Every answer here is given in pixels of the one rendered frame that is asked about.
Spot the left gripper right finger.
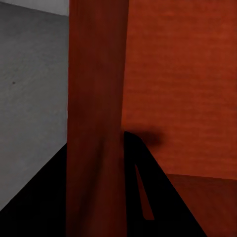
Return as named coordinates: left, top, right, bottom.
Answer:
left=124, top=131, right=207, bottom=237

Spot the storage box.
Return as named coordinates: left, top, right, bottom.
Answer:
left=66, top=0, right=237, bottom=237

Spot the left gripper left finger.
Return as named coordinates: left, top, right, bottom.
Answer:
left=0, top=142, right=67, bottom=237

